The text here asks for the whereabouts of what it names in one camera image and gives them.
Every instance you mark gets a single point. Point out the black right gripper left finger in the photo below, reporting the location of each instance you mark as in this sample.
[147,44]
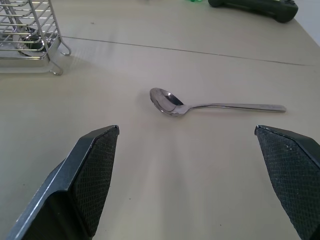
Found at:
[82,180]

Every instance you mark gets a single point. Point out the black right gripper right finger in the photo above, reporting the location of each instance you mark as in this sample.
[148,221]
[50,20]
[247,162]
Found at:
[290,175]

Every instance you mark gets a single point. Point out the stainless steel spoon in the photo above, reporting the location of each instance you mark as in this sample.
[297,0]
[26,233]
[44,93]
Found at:
[200,105]

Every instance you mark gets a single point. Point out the steel spoon in rack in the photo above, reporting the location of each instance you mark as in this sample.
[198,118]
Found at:
[25,37]

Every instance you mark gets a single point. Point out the black handheld controller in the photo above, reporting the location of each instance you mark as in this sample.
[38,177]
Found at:
[260,8]

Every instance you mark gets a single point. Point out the small green object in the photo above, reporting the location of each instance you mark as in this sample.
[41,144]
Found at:
[193,1]

